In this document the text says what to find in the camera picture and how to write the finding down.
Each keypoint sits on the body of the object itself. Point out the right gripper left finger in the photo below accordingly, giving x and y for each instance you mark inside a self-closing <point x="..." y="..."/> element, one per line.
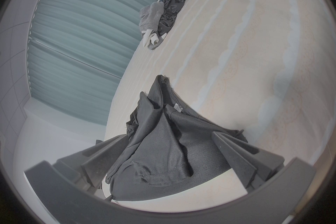
<point x="99" y="165"/>

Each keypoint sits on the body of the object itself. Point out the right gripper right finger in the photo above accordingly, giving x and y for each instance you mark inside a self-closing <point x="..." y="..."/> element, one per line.
<point x="244" y="162"/>

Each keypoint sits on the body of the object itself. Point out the black T-shirt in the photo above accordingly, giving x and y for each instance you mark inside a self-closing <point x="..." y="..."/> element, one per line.
<point x="162" y="144"/>

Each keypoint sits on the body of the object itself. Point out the bed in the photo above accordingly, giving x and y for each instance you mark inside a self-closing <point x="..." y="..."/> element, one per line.
<point x="249" y="60"/>

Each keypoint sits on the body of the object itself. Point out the pile of clothes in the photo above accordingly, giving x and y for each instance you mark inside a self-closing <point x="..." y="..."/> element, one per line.
<point x="162" y="15"/>

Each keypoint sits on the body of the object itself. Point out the blue-green curtain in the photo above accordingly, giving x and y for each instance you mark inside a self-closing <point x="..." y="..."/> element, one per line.
<point x="73" y="81"/>
<point x="91" y="12"/>

